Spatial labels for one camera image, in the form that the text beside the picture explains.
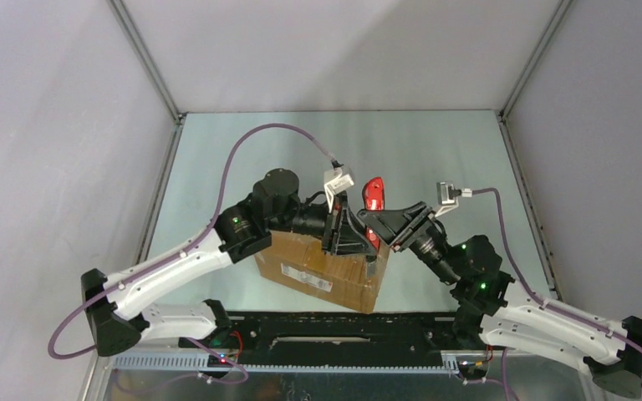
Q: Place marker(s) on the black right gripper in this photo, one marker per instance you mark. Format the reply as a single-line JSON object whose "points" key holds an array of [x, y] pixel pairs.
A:
{"points": [[399, 220]]}

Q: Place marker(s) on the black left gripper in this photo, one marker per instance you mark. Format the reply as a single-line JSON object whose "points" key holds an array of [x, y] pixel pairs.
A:
{"points": [[350, 237]]}

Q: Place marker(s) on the red black utility knife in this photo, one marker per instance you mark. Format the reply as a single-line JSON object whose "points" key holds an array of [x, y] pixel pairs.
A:
{"points": [[374, 199]]}

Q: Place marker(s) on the brown cardboard express box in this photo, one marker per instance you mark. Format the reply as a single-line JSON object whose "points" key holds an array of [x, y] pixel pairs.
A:
{"points": [[298, 262]]}

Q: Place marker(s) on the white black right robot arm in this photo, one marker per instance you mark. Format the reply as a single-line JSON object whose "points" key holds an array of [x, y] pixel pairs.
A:
{"points": [[496, 309]]}

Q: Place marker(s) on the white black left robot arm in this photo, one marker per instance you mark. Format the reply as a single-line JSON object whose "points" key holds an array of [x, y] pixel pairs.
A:
{"points": [[122, 307]]}

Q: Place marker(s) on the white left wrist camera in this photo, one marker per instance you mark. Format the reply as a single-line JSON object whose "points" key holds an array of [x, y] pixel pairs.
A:
{"points": [[337, 180]]}

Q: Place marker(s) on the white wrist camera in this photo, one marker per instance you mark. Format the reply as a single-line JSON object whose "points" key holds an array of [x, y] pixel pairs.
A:
{"points": [[448, 197], [337, 180]]}

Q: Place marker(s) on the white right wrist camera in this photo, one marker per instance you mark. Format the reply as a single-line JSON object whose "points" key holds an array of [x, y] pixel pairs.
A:
{"points": [[448, 197]]}

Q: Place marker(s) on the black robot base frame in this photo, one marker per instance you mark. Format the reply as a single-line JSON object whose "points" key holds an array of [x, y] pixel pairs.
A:
{"points": [[405, 347]]}

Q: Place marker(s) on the aluminium left corner post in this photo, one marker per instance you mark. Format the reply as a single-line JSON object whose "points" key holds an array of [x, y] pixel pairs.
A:
{"points": [[136, 40]]}

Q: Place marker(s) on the aluminium corner post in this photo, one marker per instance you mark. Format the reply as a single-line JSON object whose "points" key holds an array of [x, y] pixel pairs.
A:
{"points": [[136, 40], [544, 41]]}

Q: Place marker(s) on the aluminium right corner post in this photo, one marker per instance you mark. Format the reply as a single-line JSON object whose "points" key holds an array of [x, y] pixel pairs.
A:
{"points": [[544, 41]]}

